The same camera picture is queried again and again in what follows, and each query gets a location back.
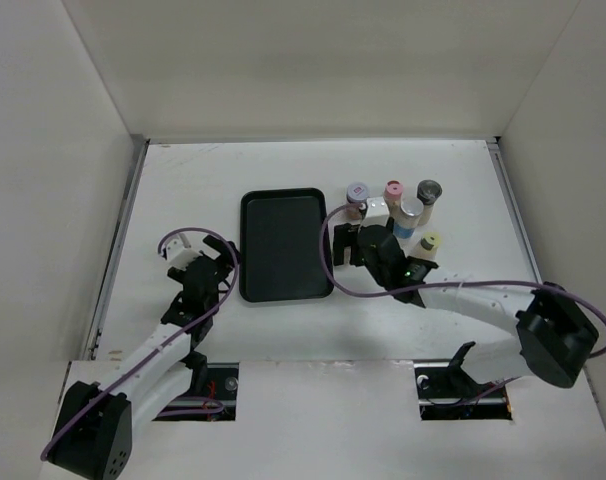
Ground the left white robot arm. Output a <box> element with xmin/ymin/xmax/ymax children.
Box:
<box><xmin>41</xmin><ymin>227</ymin><xmax>242</xmax><ymax>479</ymax></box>

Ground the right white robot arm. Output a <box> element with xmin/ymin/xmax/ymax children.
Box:
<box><xmin>357</xmin><ymin>225</ymin><xmax>598</xmax><ymax>396</ymax></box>

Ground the clear-lid blue-label bottle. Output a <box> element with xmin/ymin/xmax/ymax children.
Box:
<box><xmin>393</xmin><ymin>197</ymin><xmax>424</xmax><ymax>240</ymax></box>

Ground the yellow-cap cream bottle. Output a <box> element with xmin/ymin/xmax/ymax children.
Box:
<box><xmin>412</xmin><ymin>232</ymin><xmax>442</xmax><ymax>261</ymax></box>

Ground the pink-cap pepper shaker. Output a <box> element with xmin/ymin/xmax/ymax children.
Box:
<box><xmin>383</xmin><ymin>180</ymin><xmax>404</xmax><ymax>216</ymax></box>

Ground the black rectangular plastic tray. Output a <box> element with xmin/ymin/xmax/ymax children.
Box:
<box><xmin>239</xmin><ymin>187</ymin><xmax>333</xmax><ymax>303</ymax></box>

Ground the dark-cap beige spice bottle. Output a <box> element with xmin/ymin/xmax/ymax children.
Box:
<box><xmin>416</xmin><ymin>179</ymin><xmax>443</xmax><ymax>226</ymax></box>

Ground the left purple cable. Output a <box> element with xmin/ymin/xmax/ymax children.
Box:
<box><xmin>39</xmin><ymin>227</ymin><xmax>243</xmax><ymax>461</ymax></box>

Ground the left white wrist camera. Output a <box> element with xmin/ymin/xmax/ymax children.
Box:
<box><xmin>160</xmin><ymin>233</ymin><xmax>200</xmax><ymax>270</ymax></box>

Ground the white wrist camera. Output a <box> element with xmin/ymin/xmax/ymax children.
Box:
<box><xmin>360</xmin><ymin>197</ymin><xmax>390</xmax><ymax>228</ymax></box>
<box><xmin>160</xmin><ymin>233</ymin><xmax>200</xmax><ymax>270</ymax></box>

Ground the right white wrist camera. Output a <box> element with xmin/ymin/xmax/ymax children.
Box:
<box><xmin>360</xmin><ymin>197</ymin><xmax>390</xmax><ymax>228</ymax></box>

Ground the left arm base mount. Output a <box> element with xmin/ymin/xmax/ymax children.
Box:
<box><xmin>156</xmin><ymin>363</ymin><xmax>240</xmax><ymax>422</ymax></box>

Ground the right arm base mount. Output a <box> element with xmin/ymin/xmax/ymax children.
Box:
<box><xmin>414</xmin><ymin>342</ymin><xmax>512</xmax><ymax>421</ymax></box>

